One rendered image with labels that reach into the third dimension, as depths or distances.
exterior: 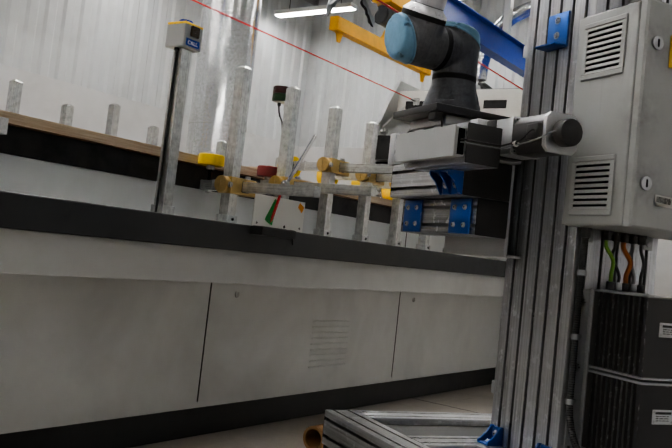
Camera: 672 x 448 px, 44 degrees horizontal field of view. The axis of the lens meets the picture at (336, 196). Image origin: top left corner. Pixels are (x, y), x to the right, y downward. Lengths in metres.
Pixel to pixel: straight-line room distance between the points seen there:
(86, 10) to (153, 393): 8.89
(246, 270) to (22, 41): 8.29
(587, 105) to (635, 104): 0.14
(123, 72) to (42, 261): 9.51
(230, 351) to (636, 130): 1.62
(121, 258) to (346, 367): 1.51
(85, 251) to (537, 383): 1.12
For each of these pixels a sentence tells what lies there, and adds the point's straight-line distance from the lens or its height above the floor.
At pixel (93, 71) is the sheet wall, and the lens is 11.16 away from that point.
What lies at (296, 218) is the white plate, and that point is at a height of 0.74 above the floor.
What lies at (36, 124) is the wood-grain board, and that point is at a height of 0.88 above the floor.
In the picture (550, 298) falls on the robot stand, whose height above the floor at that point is 0.60.
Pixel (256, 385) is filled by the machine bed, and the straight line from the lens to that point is 2.99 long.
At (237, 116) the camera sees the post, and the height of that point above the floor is 1.02.
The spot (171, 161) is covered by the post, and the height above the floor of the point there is 0.84.
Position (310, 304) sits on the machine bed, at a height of 0.44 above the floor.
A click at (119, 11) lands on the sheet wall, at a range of 11.51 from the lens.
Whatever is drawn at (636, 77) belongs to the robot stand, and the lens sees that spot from 1.79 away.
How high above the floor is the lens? 0.65
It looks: 4 degrees up
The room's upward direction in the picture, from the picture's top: 6 degrees clockwise
